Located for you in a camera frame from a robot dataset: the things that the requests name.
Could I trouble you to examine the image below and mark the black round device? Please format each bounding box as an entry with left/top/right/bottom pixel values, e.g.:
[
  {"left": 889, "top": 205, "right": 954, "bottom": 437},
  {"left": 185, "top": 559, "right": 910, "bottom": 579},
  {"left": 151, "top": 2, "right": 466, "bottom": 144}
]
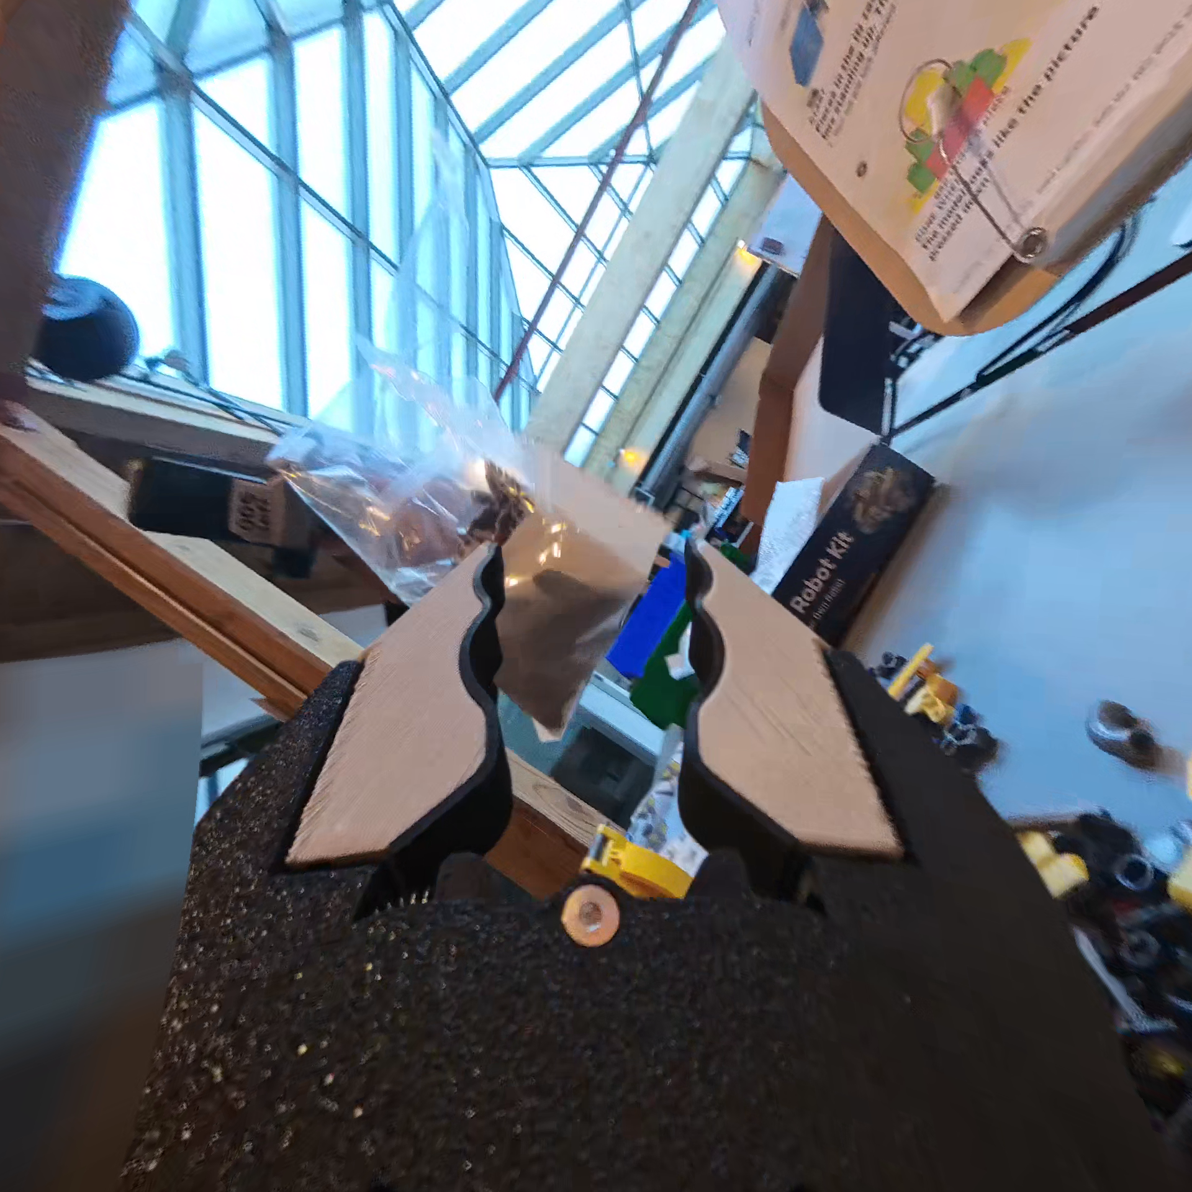
[{"left": 36, "top": 274, "right": 141, "bottom": 384}]

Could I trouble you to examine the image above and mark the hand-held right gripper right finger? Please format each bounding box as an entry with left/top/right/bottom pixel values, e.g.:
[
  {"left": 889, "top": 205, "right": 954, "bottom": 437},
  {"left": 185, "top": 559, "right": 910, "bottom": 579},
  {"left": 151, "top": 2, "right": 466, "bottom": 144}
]
[{"left": 678, "top": 541, "right": 904, "bottom": 860}]

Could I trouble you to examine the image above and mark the pile of mixed toy bricks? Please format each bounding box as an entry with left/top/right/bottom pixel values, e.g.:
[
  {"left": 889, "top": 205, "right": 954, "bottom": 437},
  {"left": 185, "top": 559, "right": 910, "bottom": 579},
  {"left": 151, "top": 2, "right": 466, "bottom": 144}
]
[{"left": 869, "top": 640, "right": 1192, "bottom": 1133}]

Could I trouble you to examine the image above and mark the green plastic bin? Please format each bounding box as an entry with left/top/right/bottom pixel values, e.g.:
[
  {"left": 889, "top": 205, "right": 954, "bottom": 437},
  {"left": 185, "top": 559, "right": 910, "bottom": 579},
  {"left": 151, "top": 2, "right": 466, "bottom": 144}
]
[{"left": 632, "top": 633, "right": 701, "bottom": 730}]

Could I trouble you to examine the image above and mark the dark blue cardboard kit box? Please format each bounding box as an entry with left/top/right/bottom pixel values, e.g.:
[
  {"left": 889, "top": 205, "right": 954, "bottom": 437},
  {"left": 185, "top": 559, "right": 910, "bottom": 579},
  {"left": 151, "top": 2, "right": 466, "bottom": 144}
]
[{"left": 771, "top": 443, "right": 938, "bottom": 650}]

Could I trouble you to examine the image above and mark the bubble wrap sheet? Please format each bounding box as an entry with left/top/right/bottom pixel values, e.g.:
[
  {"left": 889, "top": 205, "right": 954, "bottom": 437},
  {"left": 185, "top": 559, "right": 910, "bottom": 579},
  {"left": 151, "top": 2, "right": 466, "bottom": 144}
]
[{"left": 752, "top": 477, "right": 827, "bottom": 595}]

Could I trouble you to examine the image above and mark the blue plastic bin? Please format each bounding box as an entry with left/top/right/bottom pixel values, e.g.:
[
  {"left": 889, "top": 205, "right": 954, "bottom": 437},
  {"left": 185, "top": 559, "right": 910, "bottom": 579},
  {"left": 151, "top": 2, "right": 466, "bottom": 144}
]
[{"left": 608, "top": 550, "right": 698, "bottom": 683}]

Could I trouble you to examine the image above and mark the printed instruction sheet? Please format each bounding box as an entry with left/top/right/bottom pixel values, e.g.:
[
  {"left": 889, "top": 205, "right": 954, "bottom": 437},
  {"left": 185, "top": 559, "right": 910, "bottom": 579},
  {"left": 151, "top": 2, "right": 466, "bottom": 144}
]
[{"left": 717, "top": 0, "right": 1192, "bottom": 323}]

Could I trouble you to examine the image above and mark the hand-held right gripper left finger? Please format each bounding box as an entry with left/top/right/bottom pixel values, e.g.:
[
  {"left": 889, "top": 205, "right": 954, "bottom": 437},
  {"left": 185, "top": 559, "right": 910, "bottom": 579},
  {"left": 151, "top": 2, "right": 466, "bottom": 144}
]
[{"left": 284, "top": 542, "right": 515, "bottom": 875}]

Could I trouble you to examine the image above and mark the printed clear plastic bag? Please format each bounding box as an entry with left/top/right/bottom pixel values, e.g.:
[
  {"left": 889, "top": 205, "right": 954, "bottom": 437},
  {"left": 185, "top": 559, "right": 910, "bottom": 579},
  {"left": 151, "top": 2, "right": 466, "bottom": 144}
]
[{"left": 268, "top": 340, "right": 674, "bottom": 741}]

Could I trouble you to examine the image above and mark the black labelled box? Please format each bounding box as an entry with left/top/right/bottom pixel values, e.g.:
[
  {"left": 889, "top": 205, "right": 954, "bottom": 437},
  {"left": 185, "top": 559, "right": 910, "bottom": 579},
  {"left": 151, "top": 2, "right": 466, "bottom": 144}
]
[{"left": 129, "top": 454, "right": 322, "bottom": 565}]

